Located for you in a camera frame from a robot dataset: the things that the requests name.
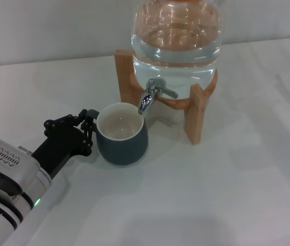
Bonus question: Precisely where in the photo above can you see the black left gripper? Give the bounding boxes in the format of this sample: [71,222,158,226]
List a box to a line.
[31,109,94,180]

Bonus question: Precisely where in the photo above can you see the black ceramic cup white inside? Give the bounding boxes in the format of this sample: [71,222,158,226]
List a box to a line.
[86,102,149,166]

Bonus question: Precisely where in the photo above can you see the chrome faucet with lever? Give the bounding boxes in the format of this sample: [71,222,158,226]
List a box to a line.
[138,78,179,115]

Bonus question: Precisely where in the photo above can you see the wooden dispenser stand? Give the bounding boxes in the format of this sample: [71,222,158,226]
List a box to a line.
[114,49,219,146]

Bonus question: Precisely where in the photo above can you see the glass water dispenser jar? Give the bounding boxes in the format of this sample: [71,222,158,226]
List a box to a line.
[130,0,225,100]

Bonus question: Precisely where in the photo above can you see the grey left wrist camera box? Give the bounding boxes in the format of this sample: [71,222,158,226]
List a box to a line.
[0,131,41,197]

